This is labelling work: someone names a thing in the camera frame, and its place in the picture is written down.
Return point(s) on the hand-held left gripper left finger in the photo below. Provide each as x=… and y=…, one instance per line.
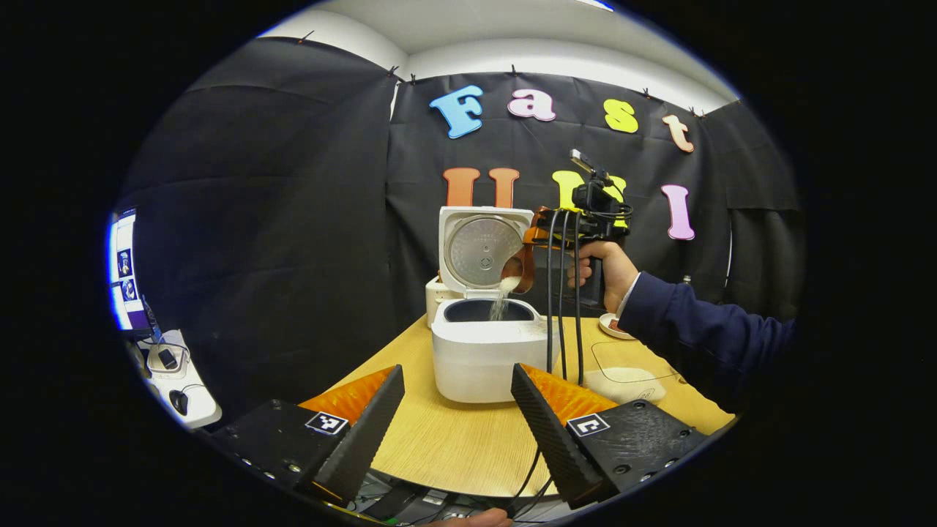
x=366, y=439

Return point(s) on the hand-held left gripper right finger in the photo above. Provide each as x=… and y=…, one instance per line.
x=553, y=439

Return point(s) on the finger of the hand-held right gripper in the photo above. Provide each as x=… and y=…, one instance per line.
x=536, y=233

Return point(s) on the brown wooden spoon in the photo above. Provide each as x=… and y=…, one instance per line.
x=528, y=271

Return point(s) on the white rice cooker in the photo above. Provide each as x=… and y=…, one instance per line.
x=476, y=366

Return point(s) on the clear plastic container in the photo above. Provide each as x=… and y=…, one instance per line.
x=607, y=355

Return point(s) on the white round plate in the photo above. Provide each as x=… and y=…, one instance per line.
x=606, y=331

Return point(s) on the small white appliance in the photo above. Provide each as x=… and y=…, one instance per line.
x=435, y=300

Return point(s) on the white side desk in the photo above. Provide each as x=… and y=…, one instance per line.
x=201, y=410

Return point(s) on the black computer mouse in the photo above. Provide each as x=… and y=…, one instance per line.
x=179, y=402

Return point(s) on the large ceiling light panel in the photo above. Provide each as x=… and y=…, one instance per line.
x=596, y=4

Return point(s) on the small dark device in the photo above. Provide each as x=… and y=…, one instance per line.
x=168, y=359

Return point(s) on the computer monitor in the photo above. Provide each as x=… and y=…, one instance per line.
x=126, y=263

